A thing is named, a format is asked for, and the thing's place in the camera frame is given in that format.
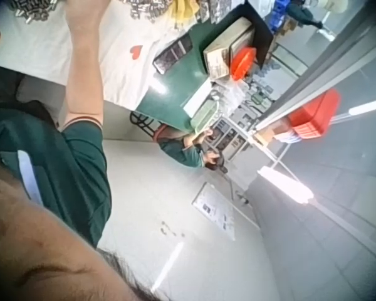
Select black tray of parts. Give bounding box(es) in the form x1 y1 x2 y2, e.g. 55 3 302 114
152 33 194 75

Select blue plastic bins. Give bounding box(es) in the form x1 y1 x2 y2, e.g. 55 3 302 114
263 0 292 33

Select white cloth with red hearts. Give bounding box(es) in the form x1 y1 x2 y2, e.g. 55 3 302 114
0 0 197 109

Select black metal stool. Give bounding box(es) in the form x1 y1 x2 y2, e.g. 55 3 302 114
129 110 161 139

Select small orange plastic bin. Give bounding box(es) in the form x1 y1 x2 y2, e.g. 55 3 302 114
229 46 258 82

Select pile of small metal parts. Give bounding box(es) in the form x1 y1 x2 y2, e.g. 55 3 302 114
9 0 60 24

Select white printed paper sheet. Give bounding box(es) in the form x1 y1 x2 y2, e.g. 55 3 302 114
191 182 236 241

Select workbench with electronic parts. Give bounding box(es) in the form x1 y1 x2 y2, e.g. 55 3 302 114
206 59 279 161

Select large orange plastic crate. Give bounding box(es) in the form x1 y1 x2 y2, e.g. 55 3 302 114
287 88 342 138

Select black divider panel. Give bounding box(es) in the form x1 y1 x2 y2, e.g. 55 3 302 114
199 0 274 73

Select cardboard box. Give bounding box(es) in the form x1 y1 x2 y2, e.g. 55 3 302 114
202 16 255 80

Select yellow cloth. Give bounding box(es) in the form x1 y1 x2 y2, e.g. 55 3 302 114
169 0 204 31

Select white metal frame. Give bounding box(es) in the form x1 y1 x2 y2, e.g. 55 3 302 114
225 112 352 204

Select green parts tray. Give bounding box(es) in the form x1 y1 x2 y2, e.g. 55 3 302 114
189 99 221 135

